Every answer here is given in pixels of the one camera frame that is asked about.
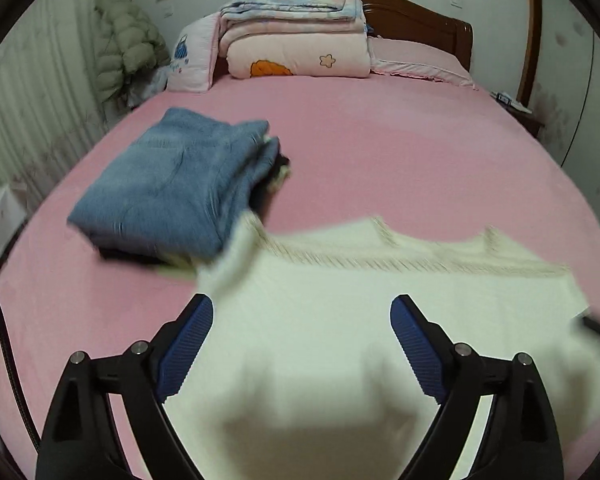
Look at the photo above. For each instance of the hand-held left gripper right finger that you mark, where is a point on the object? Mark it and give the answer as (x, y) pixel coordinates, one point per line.
(420, 350)

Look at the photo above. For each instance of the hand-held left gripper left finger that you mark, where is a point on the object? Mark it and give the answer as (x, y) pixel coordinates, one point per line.
(185, 350)

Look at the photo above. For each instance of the white knit cardigan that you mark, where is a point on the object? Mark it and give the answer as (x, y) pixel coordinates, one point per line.
(330, 335)

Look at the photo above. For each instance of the folded dark clothes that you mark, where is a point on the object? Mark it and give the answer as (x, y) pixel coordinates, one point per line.
(276, 180)

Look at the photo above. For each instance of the folded blue jeans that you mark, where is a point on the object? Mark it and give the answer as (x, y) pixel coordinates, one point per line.
(170, 185)

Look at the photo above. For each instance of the bed with pink sheet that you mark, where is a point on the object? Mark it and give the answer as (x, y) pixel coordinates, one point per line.
(405, 160)

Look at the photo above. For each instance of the wooden nightstand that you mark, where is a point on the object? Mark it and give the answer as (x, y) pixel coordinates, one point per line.
(527, 121)

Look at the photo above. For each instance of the small black object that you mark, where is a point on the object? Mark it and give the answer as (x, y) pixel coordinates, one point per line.
(505, 97)

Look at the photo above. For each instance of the white curtain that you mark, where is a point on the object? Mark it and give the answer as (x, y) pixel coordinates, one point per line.
(30, 110)

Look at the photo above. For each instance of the pink pillow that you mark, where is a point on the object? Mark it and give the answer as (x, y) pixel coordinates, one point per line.
(415, 60)

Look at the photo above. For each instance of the pink printed cushion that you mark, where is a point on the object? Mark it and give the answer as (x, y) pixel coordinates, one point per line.
(190, 60)

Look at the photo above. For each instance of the green puffer jacket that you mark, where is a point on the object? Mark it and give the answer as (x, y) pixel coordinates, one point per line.
(125, 45)

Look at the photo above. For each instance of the folded pink quilt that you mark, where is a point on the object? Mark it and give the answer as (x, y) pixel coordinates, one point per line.
(290, 50)

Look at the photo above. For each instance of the wooden headboard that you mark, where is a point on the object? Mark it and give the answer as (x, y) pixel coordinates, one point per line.
(420, 22)

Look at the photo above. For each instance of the folded floral quilt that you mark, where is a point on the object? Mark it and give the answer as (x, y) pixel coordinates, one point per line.
(300, 0)

